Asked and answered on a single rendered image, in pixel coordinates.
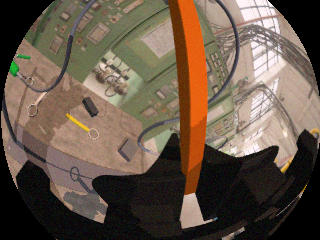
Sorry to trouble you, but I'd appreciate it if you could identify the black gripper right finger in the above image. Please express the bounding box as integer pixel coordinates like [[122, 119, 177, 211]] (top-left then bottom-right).
[[195, 144, 279, 221]]

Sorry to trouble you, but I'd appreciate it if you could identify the grey loop with yellow handle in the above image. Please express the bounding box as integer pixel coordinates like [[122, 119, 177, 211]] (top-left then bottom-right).
[[65, 113, 99, 140]]

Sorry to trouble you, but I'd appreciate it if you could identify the dark grey rectangular block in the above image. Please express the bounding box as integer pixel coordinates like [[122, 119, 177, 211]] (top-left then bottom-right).
[[117, 139, 139, 161]]

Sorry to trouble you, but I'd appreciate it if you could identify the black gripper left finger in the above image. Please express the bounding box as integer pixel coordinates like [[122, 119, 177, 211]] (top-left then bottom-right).
[[92, 133, 187, 221]]

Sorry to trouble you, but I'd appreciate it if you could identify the black rectangular block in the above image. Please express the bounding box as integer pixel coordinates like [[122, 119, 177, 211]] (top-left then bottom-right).
[[81, 96, 99, 117]]

